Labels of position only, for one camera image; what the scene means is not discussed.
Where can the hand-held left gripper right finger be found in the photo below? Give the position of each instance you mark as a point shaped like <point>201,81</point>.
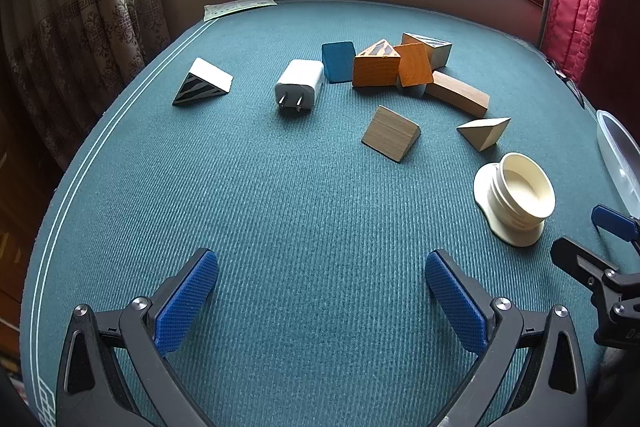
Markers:
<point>455,302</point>

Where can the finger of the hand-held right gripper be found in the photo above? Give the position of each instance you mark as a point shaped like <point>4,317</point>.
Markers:
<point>612,219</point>
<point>575,254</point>

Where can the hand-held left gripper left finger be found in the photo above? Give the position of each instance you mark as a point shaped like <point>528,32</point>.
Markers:
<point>187,302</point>

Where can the clear plastic container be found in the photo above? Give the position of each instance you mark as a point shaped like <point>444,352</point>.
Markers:
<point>612,147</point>

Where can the small beige wooden wedge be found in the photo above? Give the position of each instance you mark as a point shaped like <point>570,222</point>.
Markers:
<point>482,132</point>

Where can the plain wooden wedge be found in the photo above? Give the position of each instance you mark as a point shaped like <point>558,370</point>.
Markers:
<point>387,132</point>

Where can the brown wooden block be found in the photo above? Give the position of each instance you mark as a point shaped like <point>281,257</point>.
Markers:
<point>460,94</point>

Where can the white black-striped wooden wedge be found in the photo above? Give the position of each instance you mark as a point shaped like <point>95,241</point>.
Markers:
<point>210,74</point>

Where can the silver black-striped wooden wedge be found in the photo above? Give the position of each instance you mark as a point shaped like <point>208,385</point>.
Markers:
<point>440,52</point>

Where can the orange black-striped wooden wedge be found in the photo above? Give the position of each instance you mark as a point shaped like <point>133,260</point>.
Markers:
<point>375,72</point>

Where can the white charger plug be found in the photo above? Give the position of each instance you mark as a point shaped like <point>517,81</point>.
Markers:
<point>300,79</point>

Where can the blue wooden block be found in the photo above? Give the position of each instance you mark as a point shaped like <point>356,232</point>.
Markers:
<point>338,62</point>

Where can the black clip on table edge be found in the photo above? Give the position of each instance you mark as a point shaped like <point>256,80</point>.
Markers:
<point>565,74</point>

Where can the printed paper sheet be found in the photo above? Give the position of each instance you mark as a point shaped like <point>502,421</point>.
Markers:
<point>235,7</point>

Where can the beige patterned curtain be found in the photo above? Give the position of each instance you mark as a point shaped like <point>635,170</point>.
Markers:
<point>75,7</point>

